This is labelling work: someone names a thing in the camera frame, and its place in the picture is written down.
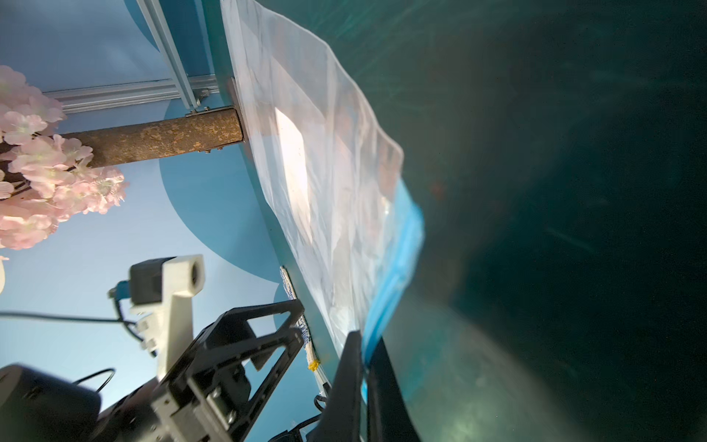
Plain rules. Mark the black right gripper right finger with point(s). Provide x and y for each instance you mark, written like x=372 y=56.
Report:
x=387 y=417

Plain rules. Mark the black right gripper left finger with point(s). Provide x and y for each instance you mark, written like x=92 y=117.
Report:
x=341 y=419

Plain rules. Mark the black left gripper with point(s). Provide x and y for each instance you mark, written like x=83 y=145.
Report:
x=219 y=393

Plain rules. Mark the clear zip-top bag blue zipper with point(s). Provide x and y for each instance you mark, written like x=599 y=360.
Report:
x=328 y=171

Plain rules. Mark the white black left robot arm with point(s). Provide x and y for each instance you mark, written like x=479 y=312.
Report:
x=38 y=407

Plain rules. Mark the pink blossom artificial tree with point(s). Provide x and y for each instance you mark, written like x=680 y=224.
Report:
x=47 y=178

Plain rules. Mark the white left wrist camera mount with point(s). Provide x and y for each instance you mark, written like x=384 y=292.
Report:
x=161 y=293

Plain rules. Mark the aluminium frame rail back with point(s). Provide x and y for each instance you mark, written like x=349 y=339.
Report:
x=115 y=96

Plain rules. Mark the aluminium frame post left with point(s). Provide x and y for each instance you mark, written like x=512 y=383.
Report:
x=159 y=29

